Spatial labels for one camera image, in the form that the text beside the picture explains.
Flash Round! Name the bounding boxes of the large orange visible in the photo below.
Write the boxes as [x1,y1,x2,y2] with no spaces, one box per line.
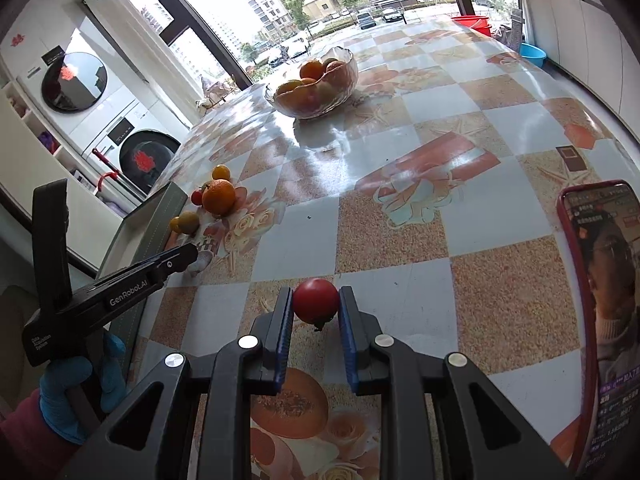
[202,179,236,217]

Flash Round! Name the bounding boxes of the red plastic basin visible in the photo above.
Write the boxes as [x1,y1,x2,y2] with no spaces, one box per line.
[451,15,491,37]

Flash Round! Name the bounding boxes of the grey shallow tray box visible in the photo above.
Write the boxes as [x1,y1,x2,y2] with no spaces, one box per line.
[98,182,186,380]

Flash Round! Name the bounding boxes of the glass fruit bowl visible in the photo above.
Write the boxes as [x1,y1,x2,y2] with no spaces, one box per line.
[264,47,359,120]

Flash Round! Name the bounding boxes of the upper white dryer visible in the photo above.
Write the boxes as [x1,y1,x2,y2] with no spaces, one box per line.
[17,26,136,154]

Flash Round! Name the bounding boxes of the orange in bowl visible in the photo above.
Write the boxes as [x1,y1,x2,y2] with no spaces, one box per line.
[299,60,324,80]

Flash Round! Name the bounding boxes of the small orange fruit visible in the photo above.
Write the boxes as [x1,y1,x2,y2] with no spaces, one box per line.
[169,217,182,234]

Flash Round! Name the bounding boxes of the white low cabinet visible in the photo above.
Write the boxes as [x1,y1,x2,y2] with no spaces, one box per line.
[523,0,639,132]

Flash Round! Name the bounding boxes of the small red cherry tomato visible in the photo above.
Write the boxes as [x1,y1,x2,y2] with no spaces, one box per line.
[191,188,203,206]

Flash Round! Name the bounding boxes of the yellow green round fruit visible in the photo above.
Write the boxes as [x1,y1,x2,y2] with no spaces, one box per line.
[177,210,200,235]

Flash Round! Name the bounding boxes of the red case smartphone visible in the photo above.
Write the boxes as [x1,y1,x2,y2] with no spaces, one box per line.
[556,180,639,479]

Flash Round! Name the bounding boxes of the lower white washing machine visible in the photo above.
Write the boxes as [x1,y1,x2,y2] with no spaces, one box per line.
[82,101,181,196]

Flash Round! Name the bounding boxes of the blue gloved left hand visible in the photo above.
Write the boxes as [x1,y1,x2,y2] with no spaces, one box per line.
[38,332,126,444]

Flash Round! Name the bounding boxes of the small orange kumquat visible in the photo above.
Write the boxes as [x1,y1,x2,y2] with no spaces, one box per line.
[212,165,231,181]

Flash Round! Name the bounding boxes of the blue plastic basin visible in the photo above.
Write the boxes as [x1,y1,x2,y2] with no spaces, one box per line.
[520,42,547,68]

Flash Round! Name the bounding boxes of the red handled broom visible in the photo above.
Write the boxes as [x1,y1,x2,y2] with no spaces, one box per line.
[91,148,145,203]

